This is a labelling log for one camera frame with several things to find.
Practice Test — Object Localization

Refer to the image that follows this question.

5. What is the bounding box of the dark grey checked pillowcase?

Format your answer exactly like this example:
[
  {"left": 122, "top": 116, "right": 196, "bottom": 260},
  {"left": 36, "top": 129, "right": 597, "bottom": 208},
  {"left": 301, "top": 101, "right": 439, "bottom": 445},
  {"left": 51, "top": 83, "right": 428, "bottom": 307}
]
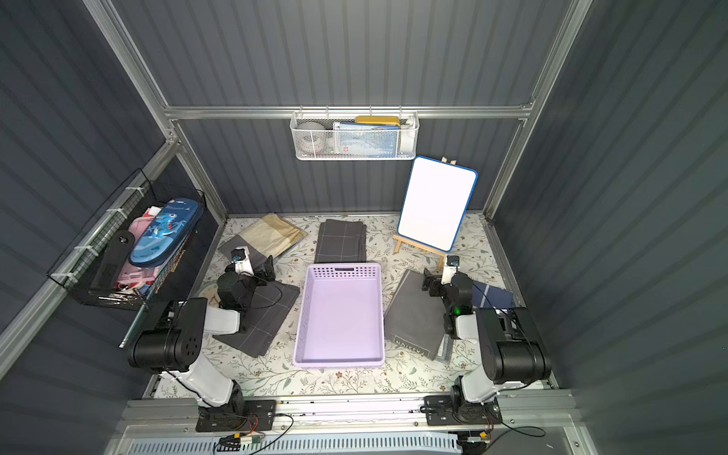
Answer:
[
  {"left": 314, "top": 219, "right": 367, "bottom": 264},
  {"left": 212, "top": 282, "right": 301, "bottom": 358}
]

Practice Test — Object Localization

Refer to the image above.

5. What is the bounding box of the blue white packet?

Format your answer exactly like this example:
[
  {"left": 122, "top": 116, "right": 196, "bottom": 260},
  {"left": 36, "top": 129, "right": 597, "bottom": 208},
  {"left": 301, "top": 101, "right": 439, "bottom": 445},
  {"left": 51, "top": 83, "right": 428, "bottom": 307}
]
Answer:
[{"left": 333, "top": 122, "right": 400, "bottom": 158}]

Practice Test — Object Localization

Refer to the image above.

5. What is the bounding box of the purple plastic basket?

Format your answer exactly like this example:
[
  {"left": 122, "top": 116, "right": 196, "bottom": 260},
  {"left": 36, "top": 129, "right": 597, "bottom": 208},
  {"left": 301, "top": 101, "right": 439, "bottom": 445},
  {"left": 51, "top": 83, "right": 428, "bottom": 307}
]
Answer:
[{"left": 293, "top": 263, "right": 385, "bottom": 369}]

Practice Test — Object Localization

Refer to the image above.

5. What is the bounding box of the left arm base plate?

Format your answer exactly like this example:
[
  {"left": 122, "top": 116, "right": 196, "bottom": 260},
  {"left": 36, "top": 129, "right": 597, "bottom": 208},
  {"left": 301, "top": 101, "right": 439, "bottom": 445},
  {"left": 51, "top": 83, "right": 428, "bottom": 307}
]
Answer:
[{"left": 195, "top": 400, "right": 278, "bottom": 432}]

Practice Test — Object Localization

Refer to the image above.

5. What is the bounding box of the white wire wall basket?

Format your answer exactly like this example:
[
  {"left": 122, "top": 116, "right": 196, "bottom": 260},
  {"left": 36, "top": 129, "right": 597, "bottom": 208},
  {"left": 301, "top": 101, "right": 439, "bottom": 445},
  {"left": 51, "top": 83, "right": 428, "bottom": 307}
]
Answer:
[{"left": 289, "top": 112, "right": 420, "bottom": 161}]

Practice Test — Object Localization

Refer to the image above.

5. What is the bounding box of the pink pouch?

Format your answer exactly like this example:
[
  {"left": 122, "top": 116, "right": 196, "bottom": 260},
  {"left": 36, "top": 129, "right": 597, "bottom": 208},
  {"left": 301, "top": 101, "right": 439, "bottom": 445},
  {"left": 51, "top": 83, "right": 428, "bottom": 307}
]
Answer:
[{"left": 116, "top": 206, "right": 162, "bottom": 291}]

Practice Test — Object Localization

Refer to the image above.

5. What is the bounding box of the beige grey folded pillowcase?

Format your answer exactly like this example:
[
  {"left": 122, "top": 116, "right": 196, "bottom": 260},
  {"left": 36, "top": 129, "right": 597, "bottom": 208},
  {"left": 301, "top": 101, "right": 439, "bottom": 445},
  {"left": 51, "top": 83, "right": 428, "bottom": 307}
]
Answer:
[{"left": 218, "top": 213, "right": 307, "bottom": 269}]

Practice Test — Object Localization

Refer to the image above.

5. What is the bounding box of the plain grey pillowcase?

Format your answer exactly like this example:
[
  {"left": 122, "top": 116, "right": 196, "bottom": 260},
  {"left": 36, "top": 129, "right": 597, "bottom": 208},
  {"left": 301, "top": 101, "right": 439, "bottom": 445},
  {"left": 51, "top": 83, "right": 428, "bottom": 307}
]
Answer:
[{"left": 384, "top": 270, "right": 453, "bottom": 363}]

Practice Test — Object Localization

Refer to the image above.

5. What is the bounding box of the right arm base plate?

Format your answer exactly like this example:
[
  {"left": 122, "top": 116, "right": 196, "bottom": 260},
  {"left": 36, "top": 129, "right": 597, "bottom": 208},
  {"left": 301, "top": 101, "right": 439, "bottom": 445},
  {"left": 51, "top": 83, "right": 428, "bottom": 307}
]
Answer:
[{"left": 420, "top": 395, "right": 502, "bottom": 427}]

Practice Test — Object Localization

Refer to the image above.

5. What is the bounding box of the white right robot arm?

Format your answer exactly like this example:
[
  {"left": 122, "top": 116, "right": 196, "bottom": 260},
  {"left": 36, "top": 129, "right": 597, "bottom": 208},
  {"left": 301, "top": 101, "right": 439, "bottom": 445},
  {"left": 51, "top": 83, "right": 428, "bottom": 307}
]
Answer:
[{"left": 422, "top": 255, "right": 552, "bottom": 425}]

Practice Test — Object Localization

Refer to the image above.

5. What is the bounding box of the navy blue folded pillowcase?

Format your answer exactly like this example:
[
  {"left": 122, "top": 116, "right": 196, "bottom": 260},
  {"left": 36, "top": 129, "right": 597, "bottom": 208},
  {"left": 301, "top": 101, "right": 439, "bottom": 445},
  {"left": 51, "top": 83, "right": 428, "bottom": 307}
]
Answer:
[{"left": 472, "top": 282, "right": 514, "bottom": 310}]

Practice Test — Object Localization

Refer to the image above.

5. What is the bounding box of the blue framed whiteboard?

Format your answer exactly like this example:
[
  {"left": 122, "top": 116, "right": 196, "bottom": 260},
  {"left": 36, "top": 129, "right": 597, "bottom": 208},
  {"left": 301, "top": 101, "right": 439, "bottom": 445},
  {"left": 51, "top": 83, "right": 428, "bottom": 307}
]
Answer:
[{"left": 397, "top": 157, "right": 479, "bottom": 252}]

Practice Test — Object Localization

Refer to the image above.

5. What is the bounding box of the dark grey checked pillowcase back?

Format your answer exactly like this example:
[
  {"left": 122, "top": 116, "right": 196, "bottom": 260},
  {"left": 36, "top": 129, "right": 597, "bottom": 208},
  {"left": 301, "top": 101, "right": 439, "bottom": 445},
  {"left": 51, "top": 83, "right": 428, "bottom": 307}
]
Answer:
[{"left": 314, "top": 219, "right": 367, "bottom": 264}]

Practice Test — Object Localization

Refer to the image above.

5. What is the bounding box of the blue shark pencil case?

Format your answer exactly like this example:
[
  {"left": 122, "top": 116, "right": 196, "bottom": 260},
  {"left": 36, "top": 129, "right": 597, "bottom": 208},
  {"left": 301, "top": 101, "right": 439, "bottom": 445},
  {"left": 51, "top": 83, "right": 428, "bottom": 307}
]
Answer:
[{"left": 129, "top": 197, "right": 204, "bottom": 267}]

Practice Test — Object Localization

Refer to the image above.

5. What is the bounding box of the black handle tool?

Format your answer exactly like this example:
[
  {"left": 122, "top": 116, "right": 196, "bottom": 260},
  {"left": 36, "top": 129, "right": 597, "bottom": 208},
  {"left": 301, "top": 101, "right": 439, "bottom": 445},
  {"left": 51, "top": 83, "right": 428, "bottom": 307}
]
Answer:
[{"left": 91, "top": 231, "right": 136, "bottom": 290}]

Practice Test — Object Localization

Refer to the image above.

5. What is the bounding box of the black wire wall basket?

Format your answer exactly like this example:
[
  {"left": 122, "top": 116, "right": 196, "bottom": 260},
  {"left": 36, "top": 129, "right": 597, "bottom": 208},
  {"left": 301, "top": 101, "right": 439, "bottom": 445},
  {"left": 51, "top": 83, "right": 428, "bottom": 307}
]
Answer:
[{"left": 47, "top": 171, "right": 212, "bottom": 311}]

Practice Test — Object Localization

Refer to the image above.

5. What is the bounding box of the green round clock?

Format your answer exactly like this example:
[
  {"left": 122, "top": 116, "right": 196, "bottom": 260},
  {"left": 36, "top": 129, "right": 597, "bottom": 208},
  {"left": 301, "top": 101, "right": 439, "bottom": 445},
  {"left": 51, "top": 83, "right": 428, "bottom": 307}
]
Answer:
[{"left": 196, "top": 282, "right": 220, "bottom": 307}]

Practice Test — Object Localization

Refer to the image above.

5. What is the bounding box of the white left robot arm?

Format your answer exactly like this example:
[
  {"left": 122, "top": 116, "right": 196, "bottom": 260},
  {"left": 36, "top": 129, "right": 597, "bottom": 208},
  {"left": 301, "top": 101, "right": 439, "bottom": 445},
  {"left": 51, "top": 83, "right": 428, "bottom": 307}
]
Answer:
[{"left": 128, "top": 248, "right": 300, "bottom": 430}]

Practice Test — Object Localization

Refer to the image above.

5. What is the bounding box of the yellow box in basket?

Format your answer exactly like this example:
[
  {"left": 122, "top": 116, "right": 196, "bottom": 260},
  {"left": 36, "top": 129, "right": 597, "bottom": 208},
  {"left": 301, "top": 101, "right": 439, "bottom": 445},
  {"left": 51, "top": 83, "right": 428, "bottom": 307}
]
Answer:
[{"left": 355, "top": 116, "right": 401, "bottom": 128}]

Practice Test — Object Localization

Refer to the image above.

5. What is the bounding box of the white tape roll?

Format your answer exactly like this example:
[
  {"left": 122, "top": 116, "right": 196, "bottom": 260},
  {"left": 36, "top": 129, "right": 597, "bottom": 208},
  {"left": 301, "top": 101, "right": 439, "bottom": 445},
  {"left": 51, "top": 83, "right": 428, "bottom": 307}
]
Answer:
[{"left": 293, "top": 121, "right": 327, "bottom": 155}]

